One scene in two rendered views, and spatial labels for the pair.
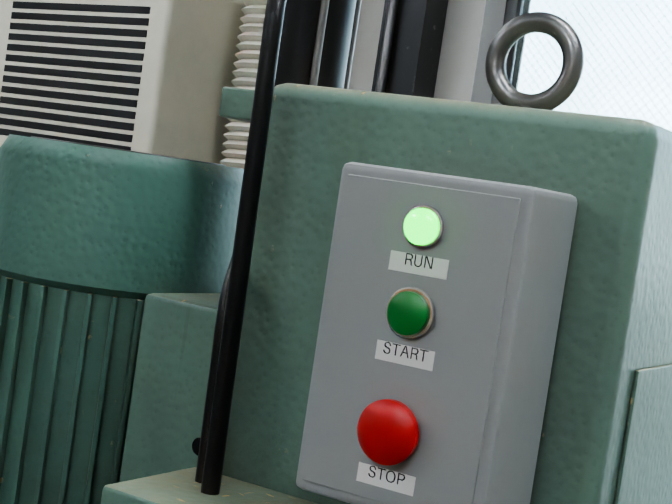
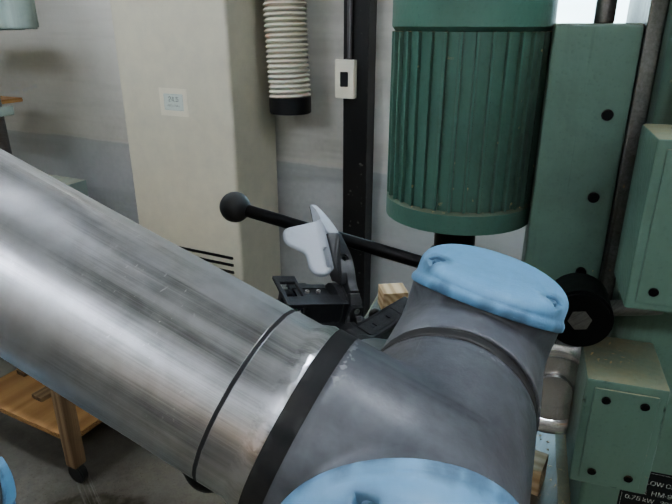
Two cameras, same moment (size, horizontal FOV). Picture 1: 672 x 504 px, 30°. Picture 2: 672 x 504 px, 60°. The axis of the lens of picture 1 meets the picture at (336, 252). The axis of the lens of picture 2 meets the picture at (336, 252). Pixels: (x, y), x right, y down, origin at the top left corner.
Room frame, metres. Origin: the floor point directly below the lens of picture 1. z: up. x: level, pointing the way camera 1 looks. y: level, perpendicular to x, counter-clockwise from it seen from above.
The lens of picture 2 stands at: (0.24, 0.44, 1.38)
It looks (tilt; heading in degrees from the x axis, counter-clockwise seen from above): 22 degrees down; 348
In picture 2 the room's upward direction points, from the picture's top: straight up
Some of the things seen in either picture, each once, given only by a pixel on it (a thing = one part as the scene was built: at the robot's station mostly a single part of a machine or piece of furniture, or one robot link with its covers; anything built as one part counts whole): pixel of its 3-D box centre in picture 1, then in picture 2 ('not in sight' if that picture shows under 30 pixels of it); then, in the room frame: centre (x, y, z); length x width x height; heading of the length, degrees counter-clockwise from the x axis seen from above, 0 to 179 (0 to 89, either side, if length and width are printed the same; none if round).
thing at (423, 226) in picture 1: (421, 226); not in sight; (0.57, -0.04, 1.46); 0.02 x 0.01 x 0.02; 60
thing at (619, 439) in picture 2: not in sight; (611, 411); (0.65, 0.07, 1.02); 0.09 x 0.07 x 0.12; 150
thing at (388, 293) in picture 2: not in sight; (392, 297); (1.15, 0.15, 0.92); 0.05 x 0.04 x 0.04; 86
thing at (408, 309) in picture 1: (407, 313); not in sight; (0.57, -0.04, 1.42); 0.02 x 0.01 x 0.02; 60
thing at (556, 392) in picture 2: not in sight; (553, 384); (0.71, 0.10, 1.02); 0.12 x 0.03 x 0.12; 60
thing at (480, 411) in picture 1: (435, 343); not in sight; (0.60, -0.05, 1.40); 0.10 x 0.06 x 0.16; 60
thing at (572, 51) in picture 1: (533, 67); not in sight; (0.74, -0.10, 1.55); 0.06 x 0.02 x 0.06; 60
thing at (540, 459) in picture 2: not in sight; (527, 469); (0.79, 0.06, 0.82); 0.04 x 0.04 x 0.04; 46
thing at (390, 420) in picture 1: (387, 432); not in sight; (0.57, -0.04, 1.36); 0.03 x 0.01 x 0.03; 60
